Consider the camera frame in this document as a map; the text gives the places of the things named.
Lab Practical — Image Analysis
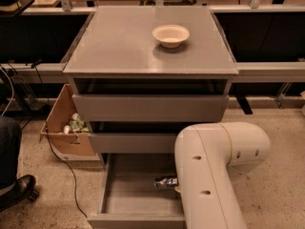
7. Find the black floor cable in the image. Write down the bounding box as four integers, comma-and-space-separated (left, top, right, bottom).
31, 64, 89, 219

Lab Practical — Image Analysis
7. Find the cardboard box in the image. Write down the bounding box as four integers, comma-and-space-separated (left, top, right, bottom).
40, 84, 94, 156

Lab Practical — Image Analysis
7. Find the grey drawer cabinet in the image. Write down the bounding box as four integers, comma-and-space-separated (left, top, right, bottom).
62, 5, 239, 164

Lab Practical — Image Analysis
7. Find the grey top drawer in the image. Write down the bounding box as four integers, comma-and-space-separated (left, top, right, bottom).
72, 94, 229, 122

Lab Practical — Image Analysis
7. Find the dark trouser leg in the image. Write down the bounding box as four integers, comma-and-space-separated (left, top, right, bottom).
0, 115, 22, 189

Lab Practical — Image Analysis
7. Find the white paper bowl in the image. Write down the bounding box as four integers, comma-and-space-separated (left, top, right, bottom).
152, 25, 190, 49

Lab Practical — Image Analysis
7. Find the crushed redbull can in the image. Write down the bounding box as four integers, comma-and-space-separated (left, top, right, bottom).
154, 177, 178, 189

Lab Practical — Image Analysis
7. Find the grey middle drawer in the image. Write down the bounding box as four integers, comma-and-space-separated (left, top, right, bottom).
89, 134, 176, 154

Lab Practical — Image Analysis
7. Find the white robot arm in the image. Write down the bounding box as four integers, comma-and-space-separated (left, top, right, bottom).
174, 122, 271, 229

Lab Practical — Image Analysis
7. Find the crumpled trash in box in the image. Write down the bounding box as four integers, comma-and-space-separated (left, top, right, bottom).
63, 113, 89, 134

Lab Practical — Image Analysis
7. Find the grey open bottom drawer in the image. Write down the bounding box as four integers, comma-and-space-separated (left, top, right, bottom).
88, 154, 186, 229

